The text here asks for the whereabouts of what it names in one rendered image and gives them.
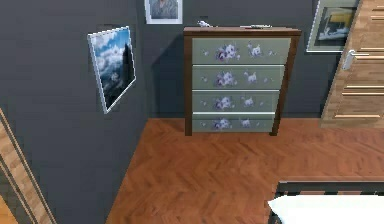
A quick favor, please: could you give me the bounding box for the silver door handle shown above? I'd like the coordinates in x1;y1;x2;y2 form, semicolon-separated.
341;49;371;71

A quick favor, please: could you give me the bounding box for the brown floral chest of drawers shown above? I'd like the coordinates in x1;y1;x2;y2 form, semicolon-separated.
182;26;303;137

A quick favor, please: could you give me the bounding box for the grey framed landscape picture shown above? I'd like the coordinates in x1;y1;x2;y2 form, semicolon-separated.
305;0;361;54

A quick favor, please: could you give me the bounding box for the cloudy sky framed picture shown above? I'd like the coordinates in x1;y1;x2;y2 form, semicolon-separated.
87;25;137;115

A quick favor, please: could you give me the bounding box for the flat dark object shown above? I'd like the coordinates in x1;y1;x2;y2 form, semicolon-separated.
239;23;273;29

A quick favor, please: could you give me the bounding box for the light wooden door frame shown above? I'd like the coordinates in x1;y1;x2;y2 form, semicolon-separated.
0;107;58;224

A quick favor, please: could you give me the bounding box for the dark framed white bed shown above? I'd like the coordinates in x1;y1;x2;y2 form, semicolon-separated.
267;180;384;224

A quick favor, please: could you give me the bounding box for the light wooden room door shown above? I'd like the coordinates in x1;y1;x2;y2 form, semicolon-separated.
320;0;384;129

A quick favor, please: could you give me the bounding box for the white framed portrait picture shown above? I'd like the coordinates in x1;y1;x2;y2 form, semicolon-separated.
144;0;184;25

